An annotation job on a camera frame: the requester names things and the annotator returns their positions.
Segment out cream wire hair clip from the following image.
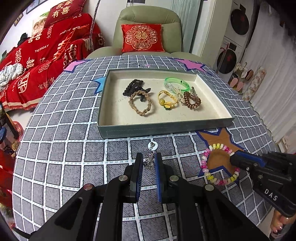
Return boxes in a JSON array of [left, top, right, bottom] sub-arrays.
[[173, 87, 185, 105]]

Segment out framed wall pictures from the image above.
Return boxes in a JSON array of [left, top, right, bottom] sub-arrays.
[[26, 0, 47, 14]]

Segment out red embroidered pillow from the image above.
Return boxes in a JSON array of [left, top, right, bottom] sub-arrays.
[[44, 0, 86, 28]]

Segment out green jewelry tray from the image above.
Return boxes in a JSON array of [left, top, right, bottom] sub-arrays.
[[97, 69, 234, 138]]

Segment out red wedding bedding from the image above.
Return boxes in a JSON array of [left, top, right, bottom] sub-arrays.
[[1, 13, 104, 110]]

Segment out green leather armchair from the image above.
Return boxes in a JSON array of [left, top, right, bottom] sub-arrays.
[[87, 6, 206, 63]]

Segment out red embroidered cushion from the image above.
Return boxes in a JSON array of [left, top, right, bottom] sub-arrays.
[[121, 24, 165, 53]]

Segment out right hand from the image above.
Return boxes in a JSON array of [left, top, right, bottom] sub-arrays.
[[270, 210, 295, 234]]

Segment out lower washing machine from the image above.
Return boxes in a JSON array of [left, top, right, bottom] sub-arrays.
[[213, 37, 243, 82]]

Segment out silver metal clip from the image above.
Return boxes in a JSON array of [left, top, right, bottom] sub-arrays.
[[191, 87, 197, 96]]

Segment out tan braided rope bracelet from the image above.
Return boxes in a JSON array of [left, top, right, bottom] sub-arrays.
[[128, 89, 153, 117]]

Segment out pink slippers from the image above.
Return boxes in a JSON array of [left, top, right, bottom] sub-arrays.
[[228, 68, 254, 94]]

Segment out yellow cord bead bracelet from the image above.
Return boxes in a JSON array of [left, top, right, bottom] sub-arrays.
[[157, 89, 179, 112]]

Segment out black claw hair clip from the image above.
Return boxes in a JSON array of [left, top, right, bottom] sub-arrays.
[[137, 87, 152, 103]]

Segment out grey white crumpled cloth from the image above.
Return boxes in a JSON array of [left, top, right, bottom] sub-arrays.
[[0, 63, 24, 91]]

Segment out upper dryer machine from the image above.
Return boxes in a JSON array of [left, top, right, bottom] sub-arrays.
[[224, 0, 256, 47]]

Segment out silver charm keychain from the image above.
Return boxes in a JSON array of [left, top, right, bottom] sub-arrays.
[[144, 141, 158, 170]]

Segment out brown coil bracelet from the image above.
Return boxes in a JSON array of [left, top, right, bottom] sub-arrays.
[[183, 90, 202, 110]]

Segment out black beaded hair clip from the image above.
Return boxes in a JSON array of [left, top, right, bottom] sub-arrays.
[[122, 79, 144, 97]]

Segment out pastel coil bracelet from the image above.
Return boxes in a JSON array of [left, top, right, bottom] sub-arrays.
[[200, 143, 241, 186]]

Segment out green translucent bangle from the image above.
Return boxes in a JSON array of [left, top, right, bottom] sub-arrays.
[[164, 77, 190, 93]]

